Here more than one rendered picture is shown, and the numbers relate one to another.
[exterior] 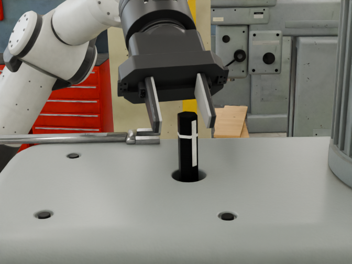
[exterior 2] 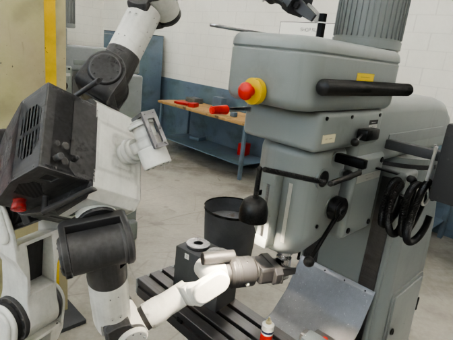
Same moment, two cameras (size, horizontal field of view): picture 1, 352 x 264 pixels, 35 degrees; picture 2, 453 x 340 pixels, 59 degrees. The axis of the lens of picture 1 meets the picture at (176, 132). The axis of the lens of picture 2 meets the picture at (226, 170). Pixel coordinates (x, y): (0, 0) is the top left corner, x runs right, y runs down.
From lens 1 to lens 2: 98 cm
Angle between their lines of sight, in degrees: 46
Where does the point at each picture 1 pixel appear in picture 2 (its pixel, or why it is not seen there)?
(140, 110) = (11, 108)
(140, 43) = not seen: outside the picture
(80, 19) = not seen: outside the picture
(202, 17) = (60, 38)
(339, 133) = (356, 28)
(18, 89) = (149, 21)
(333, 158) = (351, 40)
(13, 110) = (145, 35)
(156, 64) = not seen: outside the picture
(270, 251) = (377, 53)
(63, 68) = (172, 13)
